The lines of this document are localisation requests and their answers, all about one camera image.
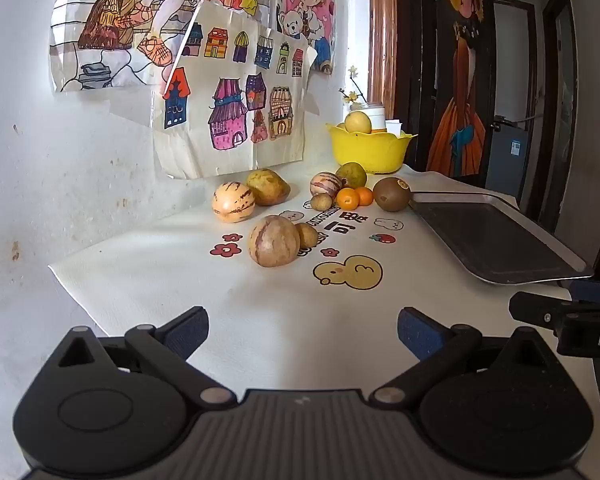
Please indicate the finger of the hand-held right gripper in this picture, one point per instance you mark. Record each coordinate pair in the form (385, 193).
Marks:
(597, 291)
(540, 310)

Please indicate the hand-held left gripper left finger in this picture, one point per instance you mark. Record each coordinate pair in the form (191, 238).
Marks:
(190, 331)

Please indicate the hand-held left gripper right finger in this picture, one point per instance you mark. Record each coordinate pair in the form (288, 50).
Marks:
(420, 335)

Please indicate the metal tray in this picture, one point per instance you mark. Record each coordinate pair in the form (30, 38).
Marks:
(480, 240)

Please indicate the brown kiwi with sticker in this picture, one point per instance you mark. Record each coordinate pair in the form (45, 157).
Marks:
(387, 197)

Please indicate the orange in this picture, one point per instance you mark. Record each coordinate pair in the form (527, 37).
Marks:
(347, 199)
(366, 196)

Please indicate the yellow brown mango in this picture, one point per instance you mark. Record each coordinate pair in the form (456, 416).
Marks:
(270, 187)

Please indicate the printed white tablecloth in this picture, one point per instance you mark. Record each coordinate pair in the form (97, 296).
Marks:
(260, 310)

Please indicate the large tan striped pepino melon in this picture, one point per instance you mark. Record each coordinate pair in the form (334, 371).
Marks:
(272, 240)

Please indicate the pale orange striped pepino melon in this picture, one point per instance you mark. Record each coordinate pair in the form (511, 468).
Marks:
(231, 202)

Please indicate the grey metal box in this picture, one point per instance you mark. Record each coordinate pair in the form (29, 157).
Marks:
(505, 165)

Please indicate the small brown kiwi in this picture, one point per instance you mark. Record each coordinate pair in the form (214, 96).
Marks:
(321, 201)
(307, 235)

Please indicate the green mango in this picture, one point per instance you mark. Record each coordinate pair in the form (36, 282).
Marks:
(352, 174)

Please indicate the purple striped pepino melon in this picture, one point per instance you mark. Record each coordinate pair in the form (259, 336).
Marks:
(325, 183)

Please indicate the yellow scalloped bowl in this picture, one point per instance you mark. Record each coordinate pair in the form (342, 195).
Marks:
(370, 152)

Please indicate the white paper roll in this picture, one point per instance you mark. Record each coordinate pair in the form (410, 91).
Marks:
(394, 127)

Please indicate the orange dress figure poster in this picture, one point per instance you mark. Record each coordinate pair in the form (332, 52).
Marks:
(460, 110)

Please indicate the white cup with orange base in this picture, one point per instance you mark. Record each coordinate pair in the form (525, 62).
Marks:
(377, 119)

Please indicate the large yellow pear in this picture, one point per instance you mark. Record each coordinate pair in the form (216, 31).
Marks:
(357, 122)

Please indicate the glass jar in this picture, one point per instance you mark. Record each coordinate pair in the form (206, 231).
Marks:
(362, 106)

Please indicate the yellow flower sprig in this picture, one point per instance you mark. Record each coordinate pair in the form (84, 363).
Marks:
(352, 92)

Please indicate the coloured drawing with broom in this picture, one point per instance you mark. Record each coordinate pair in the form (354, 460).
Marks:
(105, 20)

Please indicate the girl and teddy bear poster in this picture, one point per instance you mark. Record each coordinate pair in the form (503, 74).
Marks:
(305, 5)

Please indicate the dark wooden doorway frame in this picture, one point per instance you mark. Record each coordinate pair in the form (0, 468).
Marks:
(547, 110)

